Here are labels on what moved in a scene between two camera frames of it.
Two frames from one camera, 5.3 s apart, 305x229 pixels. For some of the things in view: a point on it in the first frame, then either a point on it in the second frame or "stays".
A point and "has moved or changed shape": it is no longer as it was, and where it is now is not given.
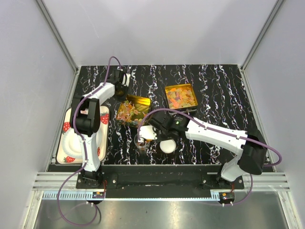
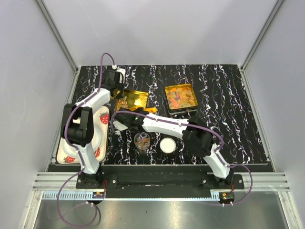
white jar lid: (167, 146) stays
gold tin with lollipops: (132, 110) has moved or changed shape
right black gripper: (158, 138) to (141, 109)
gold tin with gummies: (181, 98) stays
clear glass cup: (142, 144) stays
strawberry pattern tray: (70, 149) stays
